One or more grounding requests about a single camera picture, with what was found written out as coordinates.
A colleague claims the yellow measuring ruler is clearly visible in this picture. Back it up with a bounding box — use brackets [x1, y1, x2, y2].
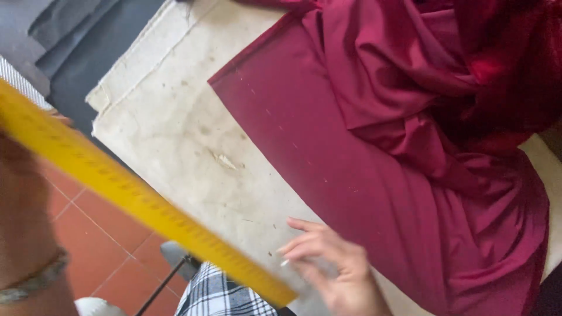
[0, 78, 300, 309]

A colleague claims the person's right hand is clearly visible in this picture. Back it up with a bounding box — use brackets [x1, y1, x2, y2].
[277, 217, 394, 316]

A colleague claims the dark grey fabric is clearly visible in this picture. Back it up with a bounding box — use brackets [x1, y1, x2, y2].
[28, 0, 166, 147]

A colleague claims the white ribbed object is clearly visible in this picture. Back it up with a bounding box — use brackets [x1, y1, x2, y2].
[0, 55, 54, 111]

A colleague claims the dark object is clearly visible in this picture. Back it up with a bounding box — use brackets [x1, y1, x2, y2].
[530, 262, 562, 316]

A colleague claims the beaded bracelet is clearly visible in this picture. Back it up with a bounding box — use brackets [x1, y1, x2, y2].
[0, 248, 71, 305]

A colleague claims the thin black rod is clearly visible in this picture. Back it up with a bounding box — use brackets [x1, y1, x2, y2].
[133, 256, 190, 316]

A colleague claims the grey rounded object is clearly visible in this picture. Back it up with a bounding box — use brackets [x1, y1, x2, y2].
[160, 241, 203, 282]

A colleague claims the white rounded object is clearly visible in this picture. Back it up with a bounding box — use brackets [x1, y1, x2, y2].
[74, 297, 129, 316]

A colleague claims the person's plaid clothing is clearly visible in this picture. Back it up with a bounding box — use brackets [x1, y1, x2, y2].
[175, 262, 282, 316]

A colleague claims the person's left hand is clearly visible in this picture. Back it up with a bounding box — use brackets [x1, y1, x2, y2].
[0, 109, 73, 284]

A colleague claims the maroon fabric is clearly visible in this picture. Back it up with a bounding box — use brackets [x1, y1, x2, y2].
[207, 0, 562, 316]

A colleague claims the cream table cover cloth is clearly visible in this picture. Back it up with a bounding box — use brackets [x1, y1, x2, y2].
[85, 0, 562, 316]

